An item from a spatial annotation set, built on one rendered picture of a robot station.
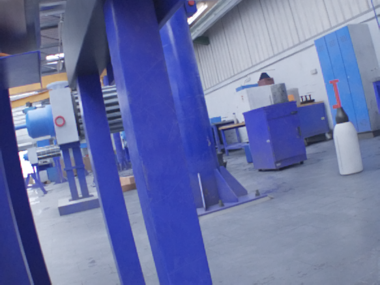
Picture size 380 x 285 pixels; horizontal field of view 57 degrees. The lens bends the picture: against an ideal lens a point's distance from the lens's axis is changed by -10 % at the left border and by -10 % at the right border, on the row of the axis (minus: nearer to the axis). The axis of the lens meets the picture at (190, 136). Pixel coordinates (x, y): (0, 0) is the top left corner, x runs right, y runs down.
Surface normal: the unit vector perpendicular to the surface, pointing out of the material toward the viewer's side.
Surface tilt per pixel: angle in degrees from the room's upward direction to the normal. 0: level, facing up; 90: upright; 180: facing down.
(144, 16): 90
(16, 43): 147
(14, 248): 90
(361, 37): 90
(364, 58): 90
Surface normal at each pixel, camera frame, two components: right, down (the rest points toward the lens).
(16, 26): 0.40, 0.55
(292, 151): 0.33, -0.08
